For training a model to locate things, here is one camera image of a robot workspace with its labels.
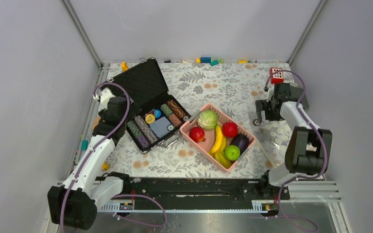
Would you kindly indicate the green chip row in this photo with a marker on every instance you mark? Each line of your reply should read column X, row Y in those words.
column 166, row 110

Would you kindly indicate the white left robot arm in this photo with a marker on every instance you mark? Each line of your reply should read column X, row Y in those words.
column 76, row 201

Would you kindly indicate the teal block at edge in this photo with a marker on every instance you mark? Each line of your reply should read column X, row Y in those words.
column 84, row 145

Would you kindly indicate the yellow dealer chip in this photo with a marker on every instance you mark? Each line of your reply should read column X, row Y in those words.
column 150, row 118

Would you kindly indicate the yellow toy banana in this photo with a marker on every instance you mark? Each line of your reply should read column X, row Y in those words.
column 218, row 140

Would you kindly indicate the green toy apple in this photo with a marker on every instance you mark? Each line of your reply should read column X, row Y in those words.
column 232, row 152

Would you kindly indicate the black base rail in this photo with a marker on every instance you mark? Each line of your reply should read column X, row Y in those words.
column 176, row 195

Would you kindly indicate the blue playing card deck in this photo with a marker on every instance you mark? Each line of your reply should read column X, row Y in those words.
column 161, row 127

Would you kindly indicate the tan wooden block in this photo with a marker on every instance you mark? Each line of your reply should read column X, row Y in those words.
column 95, row 122

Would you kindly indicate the red block with holes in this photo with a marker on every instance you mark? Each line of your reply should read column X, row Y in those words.
column 276, row 75

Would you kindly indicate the pink perforated plastic basket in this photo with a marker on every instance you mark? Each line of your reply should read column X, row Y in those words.
column 205, row 147

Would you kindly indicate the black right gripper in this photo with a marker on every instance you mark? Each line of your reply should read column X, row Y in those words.
column 262, row 106

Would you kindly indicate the purple toy eggplant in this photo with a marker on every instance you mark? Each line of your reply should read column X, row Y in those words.
column 241, row 141

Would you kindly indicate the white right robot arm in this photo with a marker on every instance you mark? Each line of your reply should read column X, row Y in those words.
column 307, row 152

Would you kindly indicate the orange black chip row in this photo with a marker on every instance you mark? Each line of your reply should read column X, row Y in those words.
column 176, row 109

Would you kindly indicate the loose poker chip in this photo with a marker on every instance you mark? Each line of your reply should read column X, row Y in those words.
column 256, row 123

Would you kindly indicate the teal toy brick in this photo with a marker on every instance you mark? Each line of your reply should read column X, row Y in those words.
column 215, row 62

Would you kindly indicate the blue toy brick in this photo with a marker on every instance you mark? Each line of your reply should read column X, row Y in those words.
column 205, row 59

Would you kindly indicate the yellow toy star fruit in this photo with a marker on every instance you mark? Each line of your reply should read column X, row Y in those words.
column 222, row 159

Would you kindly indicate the red toy pomegranate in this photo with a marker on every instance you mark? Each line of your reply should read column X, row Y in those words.
column 197, row 134

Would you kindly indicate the pink chip row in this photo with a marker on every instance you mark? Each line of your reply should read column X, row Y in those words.
column 174, row 120

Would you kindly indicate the red toy tomato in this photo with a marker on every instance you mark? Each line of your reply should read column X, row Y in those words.
column 229, row 129

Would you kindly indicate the small yellow toy piece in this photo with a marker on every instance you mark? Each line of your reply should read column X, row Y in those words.
column 105, row 166

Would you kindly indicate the black poker chip case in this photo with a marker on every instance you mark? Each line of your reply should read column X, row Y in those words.
column 148, row 90

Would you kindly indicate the green toy cabbage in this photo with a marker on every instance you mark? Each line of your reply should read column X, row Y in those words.
column 207, row 119

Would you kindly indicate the orange toy piece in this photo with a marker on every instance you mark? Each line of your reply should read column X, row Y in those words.
column 124, row 66

